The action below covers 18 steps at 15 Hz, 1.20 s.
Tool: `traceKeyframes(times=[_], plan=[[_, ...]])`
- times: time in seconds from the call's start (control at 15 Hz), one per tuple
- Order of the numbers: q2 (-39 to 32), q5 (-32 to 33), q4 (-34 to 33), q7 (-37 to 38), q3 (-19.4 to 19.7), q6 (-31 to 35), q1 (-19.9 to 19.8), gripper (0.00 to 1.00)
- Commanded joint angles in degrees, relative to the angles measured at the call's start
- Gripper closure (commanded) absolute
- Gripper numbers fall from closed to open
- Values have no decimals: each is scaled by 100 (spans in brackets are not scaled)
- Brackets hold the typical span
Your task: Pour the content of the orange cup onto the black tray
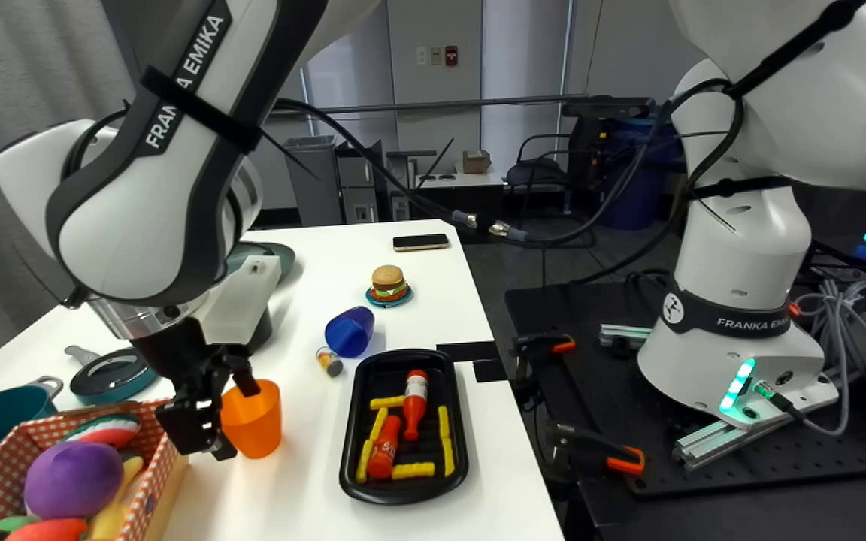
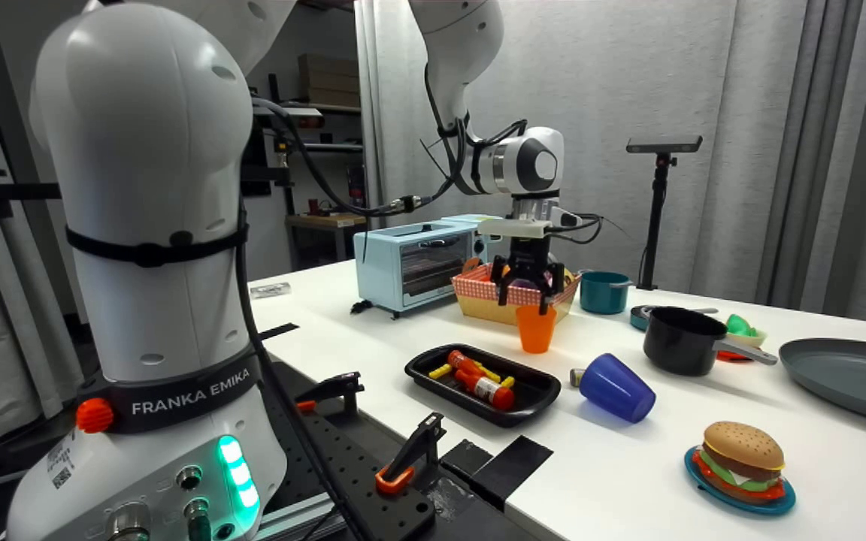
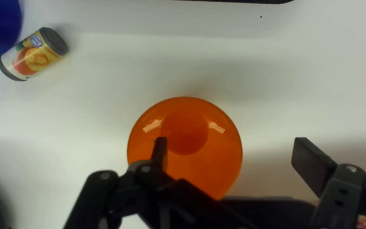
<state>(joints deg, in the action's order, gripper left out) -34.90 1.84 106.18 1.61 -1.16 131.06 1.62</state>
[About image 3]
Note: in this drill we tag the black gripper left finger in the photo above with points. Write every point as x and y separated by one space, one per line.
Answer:
159 154

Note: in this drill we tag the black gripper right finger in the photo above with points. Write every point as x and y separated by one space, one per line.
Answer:
312 164

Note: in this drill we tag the orange plastic cup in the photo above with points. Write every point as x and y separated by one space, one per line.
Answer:
204 144

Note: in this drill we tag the small yellow toy can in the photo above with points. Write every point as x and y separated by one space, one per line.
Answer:
32 54

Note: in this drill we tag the black plastic tray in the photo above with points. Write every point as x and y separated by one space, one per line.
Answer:
247 1

